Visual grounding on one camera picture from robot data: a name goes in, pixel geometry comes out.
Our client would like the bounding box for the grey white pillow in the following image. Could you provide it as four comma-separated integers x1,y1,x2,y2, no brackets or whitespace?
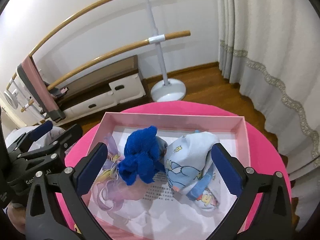
5,126,65,151

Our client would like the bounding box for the small white desk fan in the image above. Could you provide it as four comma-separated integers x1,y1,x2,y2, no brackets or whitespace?
4,89,19,109

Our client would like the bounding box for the lilac organza scrunchie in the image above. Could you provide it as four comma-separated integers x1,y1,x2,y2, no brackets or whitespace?
91,133,149,212

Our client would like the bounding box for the low white drawer cabinet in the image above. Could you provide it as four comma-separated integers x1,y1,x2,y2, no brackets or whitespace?
56,55,146,126

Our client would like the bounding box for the royal blue fuzzy cloth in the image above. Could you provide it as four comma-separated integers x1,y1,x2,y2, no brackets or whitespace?
118,126,165,186

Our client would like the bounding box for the light blue cartoon print cloth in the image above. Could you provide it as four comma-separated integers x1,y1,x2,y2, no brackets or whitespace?
164,132,221,211

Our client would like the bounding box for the pink rectangular storage box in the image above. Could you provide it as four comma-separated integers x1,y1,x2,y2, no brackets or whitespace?
85,113,251,239

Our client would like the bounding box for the cream curtain with lace trim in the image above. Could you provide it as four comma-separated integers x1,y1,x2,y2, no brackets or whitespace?
217,0,319,230

